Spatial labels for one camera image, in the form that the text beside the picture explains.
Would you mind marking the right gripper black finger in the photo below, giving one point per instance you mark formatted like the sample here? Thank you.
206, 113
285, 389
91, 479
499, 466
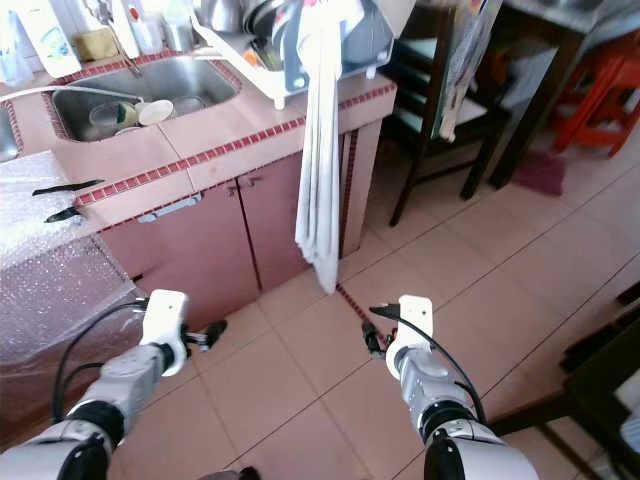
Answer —
371, 330

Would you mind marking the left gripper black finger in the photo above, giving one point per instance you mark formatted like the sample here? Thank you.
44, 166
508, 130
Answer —
217, 329

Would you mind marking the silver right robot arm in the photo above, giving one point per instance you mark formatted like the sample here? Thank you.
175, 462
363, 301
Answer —
435, 390

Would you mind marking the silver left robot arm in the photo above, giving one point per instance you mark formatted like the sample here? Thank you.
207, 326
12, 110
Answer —
125, 390

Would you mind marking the wide pink cabinet door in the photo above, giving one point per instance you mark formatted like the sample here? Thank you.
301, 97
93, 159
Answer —
190, 265

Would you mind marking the narrow pink cabinet door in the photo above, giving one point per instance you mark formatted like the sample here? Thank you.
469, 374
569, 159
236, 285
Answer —
275, 220

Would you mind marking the black robot foot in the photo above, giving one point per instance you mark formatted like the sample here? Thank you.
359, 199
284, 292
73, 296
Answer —
228, 475

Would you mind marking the clear bubble wrap sheet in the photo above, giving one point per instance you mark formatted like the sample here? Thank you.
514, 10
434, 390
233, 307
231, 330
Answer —
50, 260

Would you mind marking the white hanging towel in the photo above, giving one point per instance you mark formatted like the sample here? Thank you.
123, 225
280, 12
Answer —
322, 170

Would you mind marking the black clip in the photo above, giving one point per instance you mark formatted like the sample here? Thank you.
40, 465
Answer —
63, 214

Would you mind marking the thin black stick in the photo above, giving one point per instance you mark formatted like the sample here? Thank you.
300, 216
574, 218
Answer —
68, 188

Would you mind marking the white cup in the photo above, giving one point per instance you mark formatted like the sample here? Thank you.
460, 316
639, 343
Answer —
156, 112

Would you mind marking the black wooden chair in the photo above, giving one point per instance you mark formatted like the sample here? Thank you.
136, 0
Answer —
425, 110

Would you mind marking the dark furniture piece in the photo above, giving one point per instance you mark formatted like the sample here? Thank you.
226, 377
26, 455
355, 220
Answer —
600, 390

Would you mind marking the dark red floor mat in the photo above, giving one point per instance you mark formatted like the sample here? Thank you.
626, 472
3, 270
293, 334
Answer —
538, 173

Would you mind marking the white dish rack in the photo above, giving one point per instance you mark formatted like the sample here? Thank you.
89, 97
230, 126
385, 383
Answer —
265, 85

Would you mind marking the grey plastic tub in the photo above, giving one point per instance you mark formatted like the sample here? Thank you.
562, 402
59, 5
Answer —
375, 45

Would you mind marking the clear plastic bag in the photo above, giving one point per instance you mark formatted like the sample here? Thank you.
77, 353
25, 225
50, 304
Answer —
470, 50

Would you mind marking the yellow sponge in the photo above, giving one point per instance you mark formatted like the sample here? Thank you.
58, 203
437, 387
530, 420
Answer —
96, 45

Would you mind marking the black pan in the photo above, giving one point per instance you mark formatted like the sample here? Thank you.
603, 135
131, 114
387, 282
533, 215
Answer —
272, 25

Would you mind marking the steel pot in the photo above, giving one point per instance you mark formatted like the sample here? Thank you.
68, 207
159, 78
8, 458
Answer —
220, 14

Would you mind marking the chrome sink faucet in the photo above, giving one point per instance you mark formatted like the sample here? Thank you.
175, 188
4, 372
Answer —
108, 15

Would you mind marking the white bottle with label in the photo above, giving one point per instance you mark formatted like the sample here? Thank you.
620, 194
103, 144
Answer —
50, 40

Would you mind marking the red plastic stool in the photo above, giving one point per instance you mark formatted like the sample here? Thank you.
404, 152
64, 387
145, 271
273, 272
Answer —
605, 85

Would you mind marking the dark wooden table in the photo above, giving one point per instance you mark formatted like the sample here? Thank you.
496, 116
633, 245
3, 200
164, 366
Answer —
550, 20

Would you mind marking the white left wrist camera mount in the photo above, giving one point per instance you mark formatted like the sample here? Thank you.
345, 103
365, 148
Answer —
165, 320

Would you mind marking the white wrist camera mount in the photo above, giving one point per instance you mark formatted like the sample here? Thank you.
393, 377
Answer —
165, 320
415, 320

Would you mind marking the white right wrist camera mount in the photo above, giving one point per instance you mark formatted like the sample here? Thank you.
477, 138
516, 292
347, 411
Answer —
415, 320

